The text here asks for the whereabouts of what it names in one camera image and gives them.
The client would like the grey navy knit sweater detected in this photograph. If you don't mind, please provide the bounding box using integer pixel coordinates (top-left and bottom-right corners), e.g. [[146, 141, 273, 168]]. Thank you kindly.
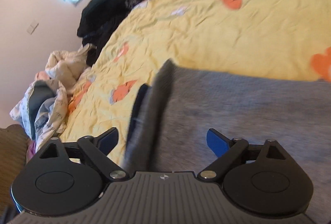
[[122, 61, 330, 223]]

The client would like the cream patterned quilt bundle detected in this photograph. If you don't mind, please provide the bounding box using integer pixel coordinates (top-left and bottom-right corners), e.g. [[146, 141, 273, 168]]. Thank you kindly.
[[10, 44, 95, 151]]

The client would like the yellow carrot print bedspread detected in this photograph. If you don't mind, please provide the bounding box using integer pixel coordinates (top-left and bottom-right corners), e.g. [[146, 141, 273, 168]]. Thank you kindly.
[[60, 0, 330, 163]]

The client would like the white wall switch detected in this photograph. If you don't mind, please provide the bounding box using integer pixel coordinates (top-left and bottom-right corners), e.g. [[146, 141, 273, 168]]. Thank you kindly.
[[26, 20, 39, 35]]

